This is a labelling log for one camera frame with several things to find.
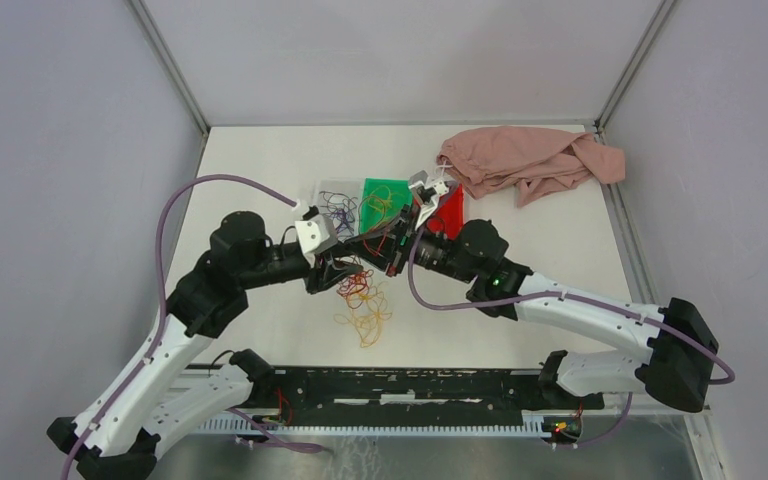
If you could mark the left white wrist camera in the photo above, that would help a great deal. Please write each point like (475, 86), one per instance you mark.
(315, 232)

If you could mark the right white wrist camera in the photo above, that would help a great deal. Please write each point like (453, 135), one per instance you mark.
(429, 193)

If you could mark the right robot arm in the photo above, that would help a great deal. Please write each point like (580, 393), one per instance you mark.
(667, 352)

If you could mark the right controller board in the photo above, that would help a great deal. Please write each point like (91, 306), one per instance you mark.
(563, 430)

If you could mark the green plastic bin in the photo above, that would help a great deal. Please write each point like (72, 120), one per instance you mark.
(381, 200)

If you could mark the red plastic bin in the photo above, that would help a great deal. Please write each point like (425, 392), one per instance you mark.
(448, 219)

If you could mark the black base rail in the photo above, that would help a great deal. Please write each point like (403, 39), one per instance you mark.
(306, 396)

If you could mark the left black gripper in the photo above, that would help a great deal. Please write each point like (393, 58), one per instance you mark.
(318, 279)

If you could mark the clear plastic bin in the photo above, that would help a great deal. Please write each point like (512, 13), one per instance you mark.
(338, 199)

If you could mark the white slotted cable duct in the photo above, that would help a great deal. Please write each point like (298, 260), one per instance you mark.
(227, 423)

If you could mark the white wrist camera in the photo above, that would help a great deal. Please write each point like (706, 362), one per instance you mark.
(429, 193)
(315, 232)

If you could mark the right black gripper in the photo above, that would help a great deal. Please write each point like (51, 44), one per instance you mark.
(380, 250)

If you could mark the pink cloth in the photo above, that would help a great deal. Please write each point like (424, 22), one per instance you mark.
(534, 161)

